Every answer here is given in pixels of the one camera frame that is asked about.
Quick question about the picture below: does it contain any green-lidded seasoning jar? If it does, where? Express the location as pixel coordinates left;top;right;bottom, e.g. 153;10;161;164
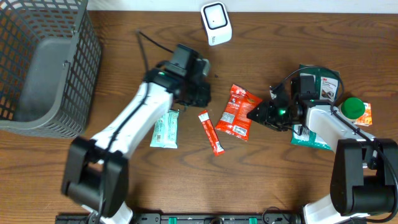
339;97;365;120

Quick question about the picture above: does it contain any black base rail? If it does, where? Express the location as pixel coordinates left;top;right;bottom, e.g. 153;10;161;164
55;213;306;224

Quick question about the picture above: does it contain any red snack pouch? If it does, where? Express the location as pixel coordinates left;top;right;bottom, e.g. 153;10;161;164
215;85;262;141

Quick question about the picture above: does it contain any white barcode scanner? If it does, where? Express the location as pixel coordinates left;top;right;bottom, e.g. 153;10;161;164
200;1;233;46

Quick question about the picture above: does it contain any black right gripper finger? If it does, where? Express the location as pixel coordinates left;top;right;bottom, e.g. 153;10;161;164
247;114;269;126
247;101;269;117

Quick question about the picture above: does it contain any pale green wet wipes pack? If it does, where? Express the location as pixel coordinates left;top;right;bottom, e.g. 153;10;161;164
150;110;179;149

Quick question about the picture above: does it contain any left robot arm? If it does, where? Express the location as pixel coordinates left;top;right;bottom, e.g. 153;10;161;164
61;56;210;223

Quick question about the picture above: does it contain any orange snack packet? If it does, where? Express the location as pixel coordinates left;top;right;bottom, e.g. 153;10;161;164
354;103;373;126

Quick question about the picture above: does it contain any green 3M gloves package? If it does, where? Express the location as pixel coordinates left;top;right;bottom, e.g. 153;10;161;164
290;68;340;151

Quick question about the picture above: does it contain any grey plastic mesh basket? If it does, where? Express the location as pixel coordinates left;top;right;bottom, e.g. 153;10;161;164
1;0;102;138

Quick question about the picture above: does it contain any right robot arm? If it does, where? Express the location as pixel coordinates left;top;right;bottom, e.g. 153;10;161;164
247;100;397;223

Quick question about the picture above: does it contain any red white sachet stick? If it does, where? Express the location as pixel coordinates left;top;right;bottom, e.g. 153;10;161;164
198;110;225;156

